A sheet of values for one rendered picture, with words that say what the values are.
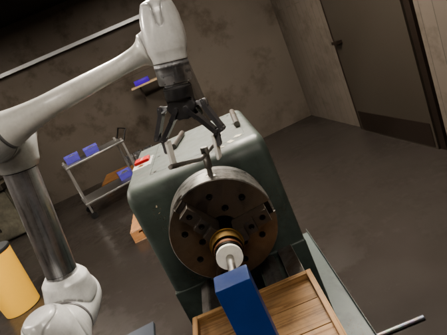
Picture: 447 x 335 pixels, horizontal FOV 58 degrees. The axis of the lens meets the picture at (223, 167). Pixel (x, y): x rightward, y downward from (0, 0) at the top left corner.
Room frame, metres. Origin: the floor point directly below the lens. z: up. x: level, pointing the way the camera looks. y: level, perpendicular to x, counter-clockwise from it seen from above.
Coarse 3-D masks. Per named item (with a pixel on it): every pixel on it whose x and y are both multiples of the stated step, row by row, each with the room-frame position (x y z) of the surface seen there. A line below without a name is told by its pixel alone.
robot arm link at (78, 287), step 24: (24, 144) 1.19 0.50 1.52; (0, 168) 1.19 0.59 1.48; (24, 168) 1.20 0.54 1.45; (24, 192) 1.20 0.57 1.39; (24, 216) 1.20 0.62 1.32; (48, 216) 1.22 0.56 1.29; (48, 240) 1.20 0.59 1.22; (48, 264) 1.20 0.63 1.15; (72, 264) 1.23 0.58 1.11; (48, 288) 1.19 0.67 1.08; (72, 288) 1.18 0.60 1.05; (96, 288) 1.27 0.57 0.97; (96, 312) 1.20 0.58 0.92
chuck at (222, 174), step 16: (224, 176) 1.06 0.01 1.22; (240, 176) 1.08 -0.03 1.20; (192, 192) 1.05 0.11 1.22; (208, 192) 1.05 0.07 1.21; (224, 192) 1.05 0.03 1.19; (240, 192) 1.05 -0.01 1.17; (256, 192) 1.04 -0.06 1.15; (208, 208) 1.05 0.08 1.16; (224, 208) 1.05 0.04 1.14; (240, 208) 1.05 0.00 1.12; (272, 208) 1.07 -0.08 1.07; (176, 224) 1.05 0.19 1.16; (272, 224) 1.04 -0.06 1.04; (176, 240) 1.05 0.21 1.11; (192, 240) 1.05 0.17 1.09; (256, 240) 1.05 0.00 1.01; (272, 240) 1.04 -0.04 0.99; (176, 256) 1.06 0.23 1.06; (192, 256) 1.05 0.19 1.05; (208, 256) 1.05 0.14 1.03; (256, 256) 1.05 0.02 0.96; (208, 272) 1.05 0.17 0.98
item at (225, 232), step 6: (228, 228) 0.96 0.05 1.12; (216, 234) 0.96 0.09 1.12; (222, 234) 0.94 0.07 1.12; (228, 234) 0.94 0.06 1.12; (234, 234) 0.94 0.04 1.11; (240, 234) 0.96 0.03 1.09; (210, 240) 0.96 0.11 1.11; (216, 240) 0.93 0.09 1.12; (222, 240) 0.92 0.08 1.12; (228, 240) 0.91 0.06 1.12; (234, 240) 0.92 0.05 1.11; (240, 240) 0.93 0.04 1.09; (210, 246) 0.96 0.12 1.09; (216, 246) 0.92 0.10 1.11; (240, 246) 0.90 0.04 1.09; (216, 252) 0.90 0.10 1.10
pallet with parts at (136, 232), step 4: (132, 220) 4.28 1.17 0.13; (136, 220) 4.22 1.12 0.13; (132, 224) 4.15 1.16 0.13; (136, 224) 4.10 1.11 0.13; (132, 228) 4.03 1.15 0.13; (136, 228) 3.98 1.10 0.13; (140, 228) 3.94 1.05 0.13; (132, 232) 3.94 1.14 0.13; (136, 232) 3.94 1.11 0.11; (140, 232) 3.94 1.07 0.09; (132, 236) 3.94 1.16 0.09; (136, 236) 3.94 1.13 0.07; (140, 236) 3.94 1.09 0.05; (144, 236) 3.94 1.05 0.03; (136, 240) 3.94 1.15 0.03; (140, 240) 3.94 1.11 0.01
